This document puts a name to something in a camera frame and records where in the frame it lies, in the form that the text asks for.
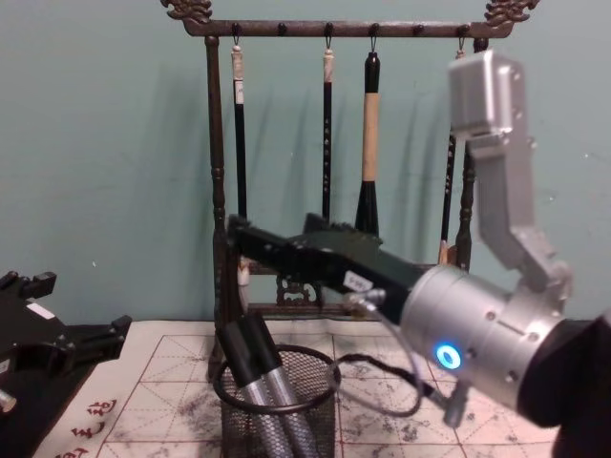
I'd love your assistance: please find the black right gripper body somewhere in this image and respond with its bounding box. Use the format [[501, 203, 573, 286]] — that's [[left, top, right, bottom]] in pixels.
[[281, 237, 427, 331]]

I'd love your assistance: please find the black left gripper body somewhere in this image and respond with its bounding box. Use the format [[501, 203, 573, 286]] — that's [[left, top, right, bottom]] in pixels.
[[0, 285, 80, 387]]

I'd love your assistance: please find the dark wooden brush rack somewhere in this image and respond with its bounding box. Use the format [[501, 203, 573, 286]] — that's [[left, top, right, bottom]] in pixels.
[[159, 0, 543, 385]]

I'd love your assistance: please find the thin black white-capped brush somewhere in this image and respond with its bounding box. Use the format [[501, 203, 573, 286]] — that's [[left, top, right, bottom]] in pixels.
[[321, 46, 336, 221], [230, 43, 252, 289]]

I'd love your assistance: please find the white red-grid calligraphy mat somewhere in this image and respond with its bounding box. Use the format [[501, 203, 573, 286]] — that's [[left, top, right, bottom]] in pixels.
[[32, 318, 577, 458]]

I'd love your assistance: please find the thick tan and black brush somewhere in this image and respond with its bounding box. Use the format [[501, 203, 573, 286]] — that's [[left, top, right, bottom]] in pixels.
[[354, 50, 384, 238]]

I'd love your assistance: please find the silver pen with black cap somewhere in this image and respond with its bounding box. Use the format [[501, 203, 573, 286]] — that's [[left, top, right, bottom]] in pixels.
[[241, 313, 322, 458], [221, 320, 293, 458]]

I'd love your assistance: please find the black mesh pen cup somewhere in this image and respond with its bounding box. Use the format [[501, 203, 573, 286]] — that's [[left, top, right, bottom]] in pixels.
[[213, 344, 343, 458]]

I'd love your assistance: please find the thin dark gripper cable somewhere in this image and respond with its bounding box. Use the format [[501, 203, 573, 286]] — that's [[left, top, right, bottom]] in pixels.
[[333, 287, 473, 429]]

